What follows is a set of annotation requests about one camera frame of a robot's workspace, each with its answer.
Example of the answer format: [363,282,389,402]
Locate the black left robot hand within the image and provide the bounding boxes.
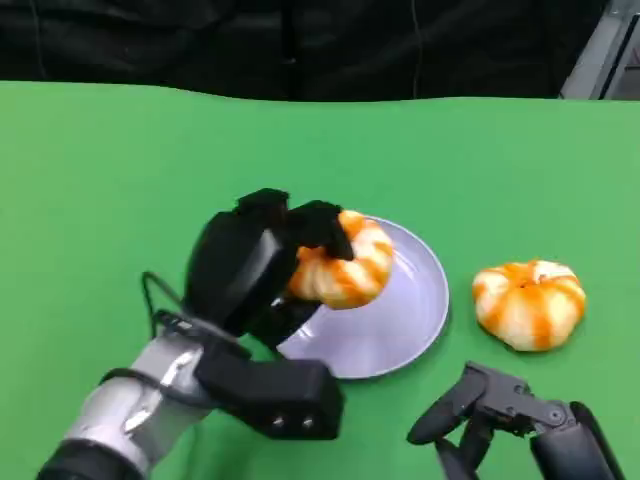
[184,188,356,351]

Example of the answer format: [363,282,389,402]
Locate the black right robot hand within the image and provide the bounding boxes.
[407,360,626,480]

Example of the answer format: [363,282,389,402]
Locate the orange and white bread roll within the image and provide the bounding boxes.
[472,258,587,352]
[287,209,395,310]

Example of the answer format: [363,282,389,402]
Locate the green table cloth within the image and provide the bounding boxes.
[0,80,640,480]

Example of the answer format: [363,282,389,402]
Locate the lilac plate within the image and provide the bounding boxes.
[277,214,450,380]

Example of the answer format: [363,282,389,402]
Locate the black backdrop curtain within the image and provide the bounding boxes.
[0,0,601,102]

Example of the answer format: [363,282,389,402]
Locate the black looping arm cable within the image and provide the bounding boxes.
[141,272,251,357]

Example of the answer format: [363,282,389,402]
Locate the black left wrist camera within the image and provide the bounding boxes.
[193,344,346,441]

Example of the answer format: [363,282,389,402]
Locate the black cable around arm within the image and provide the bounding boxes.
[97,368,216,407]

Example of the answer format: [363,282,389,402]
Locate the grey metal frame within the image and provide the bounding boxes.
[558,0,640,100]

